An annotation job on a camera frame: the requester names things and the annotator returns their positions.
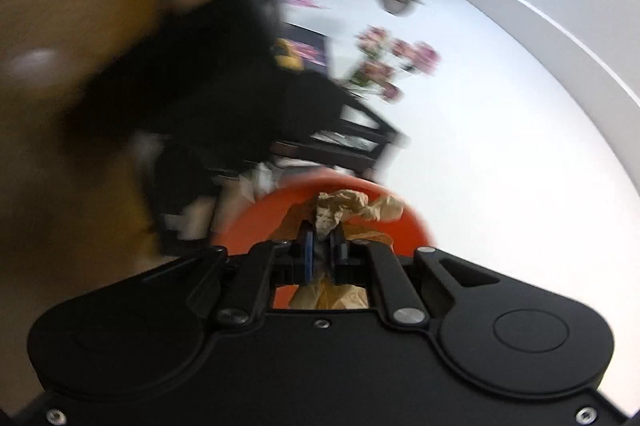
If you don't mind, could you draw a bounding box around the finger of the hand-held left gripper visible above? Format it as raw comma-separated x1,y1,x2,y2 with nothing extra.
149,140,232,256

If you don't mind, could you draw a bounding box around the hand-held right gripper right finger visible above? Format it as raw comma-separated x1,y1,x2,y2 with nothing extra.
327,224,501,326

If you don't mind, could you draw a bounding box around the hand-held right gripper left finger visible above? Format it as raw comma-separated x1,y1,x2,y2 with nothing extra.
142,221,318,326

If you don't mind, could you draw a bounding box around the brown paper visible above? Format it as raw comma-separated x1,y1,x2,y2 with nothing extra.
280,188,406,312

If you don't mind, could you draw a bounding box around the orange bowl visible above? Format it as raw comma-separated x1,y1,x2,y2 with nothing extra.
212,171,437,312

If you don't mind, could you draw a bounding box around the black rack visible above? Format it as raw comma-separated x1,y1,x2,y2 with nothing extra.
270,92,410,183

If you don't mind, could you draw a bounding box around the dark printed box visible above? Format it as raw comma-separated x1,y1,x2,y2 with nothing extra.
272,23,335,73

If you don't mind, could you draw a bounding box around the pink flower bouquet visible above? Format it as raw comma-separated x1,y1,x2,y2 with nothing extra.
344,25,442,105

